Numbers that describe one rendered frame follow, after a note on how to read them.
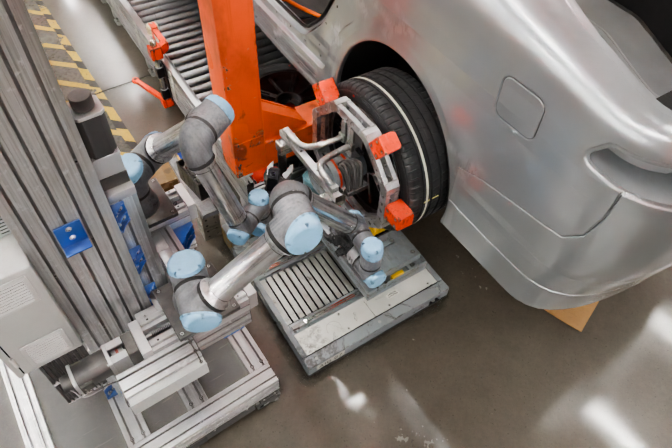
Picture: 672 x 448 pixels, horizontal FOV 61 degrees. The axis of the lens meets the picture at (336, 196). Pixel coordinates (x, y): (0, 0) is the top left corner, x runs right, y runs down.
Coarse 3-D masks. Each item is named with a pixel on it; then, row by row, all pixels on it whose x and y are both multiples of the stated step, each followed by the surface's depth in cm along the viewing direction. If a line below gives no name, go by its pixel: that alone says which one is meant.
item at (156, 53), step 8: (152, 24) 356; (152, 32) 355; (160, 32) 353; (160, 40) 348; (152, 48) 340; (160, 48) 341; (168, 48) 350; (152, 56) 341; (160, 56) 344; (136, 80) 386; (144, 88) 382; (152, 88) 380; (160, 96) 375; (168, 104) 371
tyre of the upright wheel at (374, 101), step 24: (384, 72) 225; (360, 96) 216; (384, 96) 212; (408, 96) 214; (384, 120) 208; (432, 120) 212; (408, 144) 207; (432, 144) 211; (408, 168) 208; (432, 168) 212; (408, 192) 213; (432, 192) 218
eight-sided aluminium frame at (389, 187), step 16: (320, 112) 233; (352, 112) 218; (320, 128) 244; (352, 128) 214; (368, 128) 209; (368, 144) 208; (384, 160) 211; (384, 176) 209; (384, 192) 211; (352, 208) 248; (384, 208) 217; (368, 224) 236; (384, 224) 226
